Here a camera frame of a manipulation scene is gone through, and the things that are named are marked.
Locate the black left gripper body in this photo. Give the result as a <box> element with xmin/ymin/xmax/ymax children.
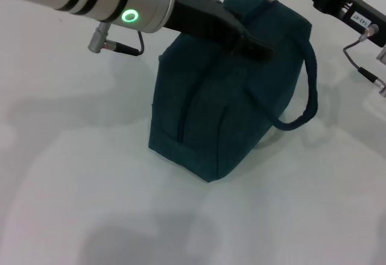
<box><xmin>164</xmin><ymin>0</ymin><xmax>252</xmax><ymax>51</ymax></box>

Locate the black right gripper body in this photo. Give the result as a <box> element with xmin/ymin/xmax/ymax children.
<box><xmin>312</xmin><ymin>0</ymin><xmax>386</xmax><ymax>49</ymax></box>

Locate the dark teal insulated lunch bag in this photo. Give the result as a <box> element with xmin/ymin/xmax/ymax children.
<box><xmin>147</xmin><ymin>0</ymin><xmax>320</xmax><ymax>184</ymax></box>

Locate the grey right wrist cable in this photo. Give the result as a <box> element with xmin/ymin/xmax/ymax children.
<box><xmin>343</xmin><ymin>23</ymin><xmax>386</xmax><ymax>97</ymax></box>

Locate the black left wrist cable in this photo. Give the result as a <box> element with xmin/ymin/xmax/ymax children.
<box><xmin>87</xmin><ymin>23</ymin><xmax>144</xmax><ymax>57</ymax></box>

